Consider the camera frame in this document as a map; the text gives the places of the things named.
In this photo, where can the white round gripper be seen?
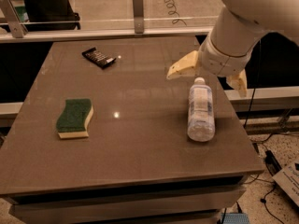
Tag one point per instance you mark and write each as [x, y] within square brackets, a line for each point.
[221, 62]

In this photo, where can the clear blue-label plastic bottle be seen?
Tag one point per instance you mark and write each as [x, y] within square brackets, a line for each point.
[201, 123]

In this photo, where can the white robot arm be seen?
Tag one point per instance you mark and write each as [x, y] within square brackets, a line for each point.
[259, 18]

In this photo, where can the black power adapter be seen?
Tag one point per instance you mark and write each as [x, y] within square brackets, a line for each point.
[271, 162]

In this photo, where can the black snack wrapper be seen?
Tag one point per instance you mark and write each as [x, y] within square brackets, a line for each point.
[98, 58]

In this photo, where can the grey cabinet drawers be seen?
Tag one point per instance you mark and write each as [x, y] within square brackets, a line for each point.
[171, 206]

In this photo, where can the white printed sign board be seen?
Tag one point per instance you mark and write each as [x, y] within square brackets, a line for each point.
[288, 179]

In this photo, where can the blue foot pedal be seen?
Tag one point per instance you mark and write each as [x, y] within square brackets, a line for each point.
[234, 218]

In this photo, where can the green yellow sponge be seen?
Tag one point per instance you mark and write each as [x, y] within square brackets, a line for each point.
[75, 118]

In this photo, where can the centre metal glass bracket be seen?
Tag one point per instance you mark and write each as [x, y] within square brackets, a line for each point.
[138, 13]

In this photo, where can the metal glass bracket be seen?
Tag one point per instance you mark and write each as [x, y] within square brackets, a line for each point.
[138, 13]
[16, 27]

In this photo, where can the left metal glass bracket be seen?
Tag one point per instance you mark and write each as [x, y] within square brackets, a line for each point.
[16, 27]

